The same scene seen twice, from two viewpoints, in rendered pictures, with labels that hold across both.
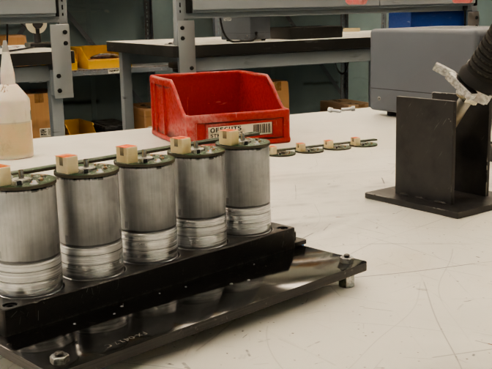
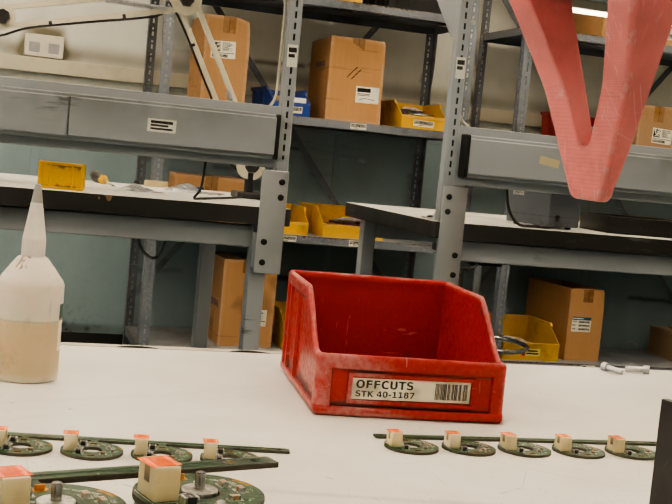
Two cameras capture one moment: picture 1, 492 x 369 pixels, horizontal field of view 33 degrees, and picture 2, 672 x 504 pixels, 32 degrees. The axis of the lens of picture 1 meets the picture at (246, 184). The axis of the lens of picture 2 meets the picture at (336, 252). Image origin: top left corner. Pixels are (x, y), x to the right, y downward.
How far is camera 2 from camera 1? 0.18 m
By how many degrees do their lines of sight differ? 13
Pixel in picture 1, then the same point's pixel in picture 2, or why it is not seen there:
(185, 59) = (447, 242)
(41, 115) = not seen: hidden behind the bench
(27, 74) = (221, 233)
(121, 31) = (377, 191)
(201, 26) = (490, 198)
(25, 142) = (41, 356)
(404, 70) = not seen: outside the picture
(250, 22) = (550, 200)
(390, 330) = not seen: outside the picture
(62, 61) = (272, 222)
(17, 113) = (34, 306)
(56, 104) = (254, 280)
